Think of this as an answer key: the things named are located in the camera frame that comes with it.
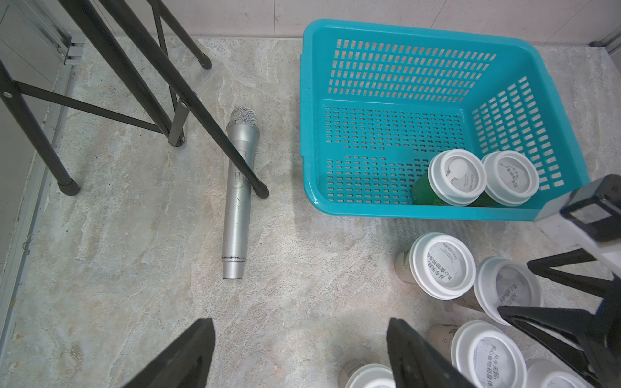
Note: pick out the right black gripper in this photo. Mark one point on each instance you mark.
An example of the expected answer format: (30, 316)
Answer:
(587, 343)

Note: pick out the teal plastic basket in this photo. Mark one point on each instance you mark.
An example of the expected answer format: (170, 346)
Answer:
(378, 102)

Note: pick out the silver microphone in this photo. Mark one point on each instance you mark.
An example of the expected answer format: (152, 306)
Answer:
(244, 133)

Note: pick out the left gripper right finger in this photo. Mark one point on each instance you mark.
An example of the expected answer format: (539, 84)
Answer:
(415, 362)

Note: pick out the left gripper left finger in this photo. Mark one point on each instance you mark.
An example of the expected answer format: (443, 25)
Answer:
(184, 363)

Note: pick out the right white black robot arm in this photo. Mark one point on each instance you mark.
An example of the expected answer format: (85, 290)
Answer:
(586, 222)

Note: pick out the yogurt cup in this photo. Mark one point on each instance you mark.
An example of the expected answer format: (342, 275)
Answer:
(357, 374)
(501, 282)
(543, 373)
(453, 177)
(512, 179)
(439, 264)
(481, 352)

